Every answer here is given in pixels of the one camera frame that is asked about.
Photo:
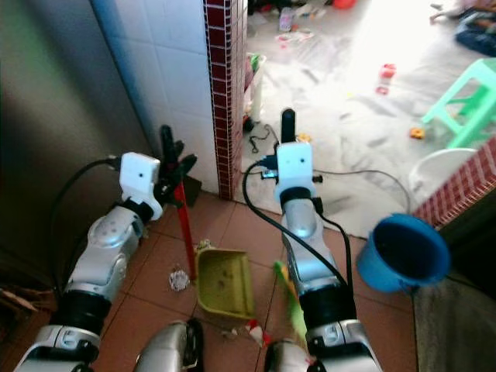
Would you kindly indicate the silver robot leg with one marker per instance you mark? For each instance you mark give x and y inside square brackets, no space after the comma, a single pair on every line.
[170,349]
[287,358]

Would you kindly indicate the dark blue clothing pile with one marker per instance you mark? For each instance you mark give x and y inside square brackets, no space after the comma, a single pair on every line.
[479,35]

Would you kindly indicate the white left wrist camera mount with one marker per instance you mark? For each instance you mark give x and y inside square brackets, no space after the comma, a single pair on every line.
[139,177]

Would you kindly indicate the brown cardboard scraps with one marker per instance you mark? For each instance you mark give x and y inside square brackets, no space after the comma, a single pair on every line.
[27,302]

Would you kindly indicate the white plastic basin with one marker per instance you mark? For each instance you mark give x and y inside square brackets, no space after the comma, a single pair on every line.
[438,167]

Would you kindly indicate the red tiled ledge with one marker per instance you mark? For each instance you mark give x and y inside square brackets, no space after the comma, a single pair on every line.
[461,190]

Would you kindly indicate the red and white wrapper litter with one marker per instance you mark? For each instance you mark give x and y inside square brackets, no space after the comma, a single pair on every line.
[257,333]

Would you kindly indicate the grey metal door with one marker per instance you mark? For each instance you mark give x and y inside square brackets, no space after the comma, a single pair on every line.
[54,116]

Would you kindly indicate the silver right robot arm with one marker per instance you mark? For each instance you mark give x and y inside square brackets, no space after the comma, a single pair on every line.
[310,260]

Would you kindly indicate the small orange toy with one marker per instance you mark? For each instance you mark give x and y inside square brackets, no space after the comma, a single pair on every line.
[417,133]

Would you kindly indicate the green plastic stool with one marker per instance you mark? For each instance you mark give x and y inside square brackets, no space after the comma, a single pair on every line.
[465,97]

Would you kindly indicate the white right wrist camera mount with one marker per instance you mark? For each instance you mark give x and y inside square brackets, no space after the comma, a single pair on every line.
[294,167]

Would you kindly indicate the silver left robot leg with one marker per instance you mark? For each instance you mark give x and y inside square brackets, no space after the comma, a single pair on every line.
[170,349]

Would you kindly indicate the red tiled pillar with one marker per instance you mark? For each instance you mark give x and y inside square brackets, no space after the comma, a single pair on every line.
[221,93]

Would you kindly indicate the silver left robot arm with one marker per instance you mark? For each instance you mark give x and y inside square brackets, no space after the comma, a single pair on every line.
[105,248]

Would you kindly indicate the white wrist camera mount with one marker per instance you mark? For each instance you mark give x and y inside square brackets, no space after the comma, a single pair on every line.
[139,177]
[294,167]

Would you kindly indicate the small pink bottle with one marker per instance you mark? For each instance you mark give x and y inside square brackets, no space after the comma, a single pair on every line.
[286,19]

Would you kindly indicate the silver right robot leg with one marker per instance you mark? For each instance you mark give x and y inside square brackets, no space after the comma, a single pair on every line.
[287,358]

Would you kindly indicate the grey floor mat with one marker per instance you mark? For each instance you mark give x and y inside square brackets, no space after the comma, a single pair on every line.
[457,325]

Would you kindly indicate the crumpled silver paper litter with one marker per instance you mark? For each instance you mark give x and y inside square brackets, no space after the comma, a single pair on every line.
[180,280]

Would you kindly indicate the blue plastic bucket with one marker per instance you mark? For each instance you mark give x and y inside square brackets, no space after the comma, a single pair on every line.
[403,252]

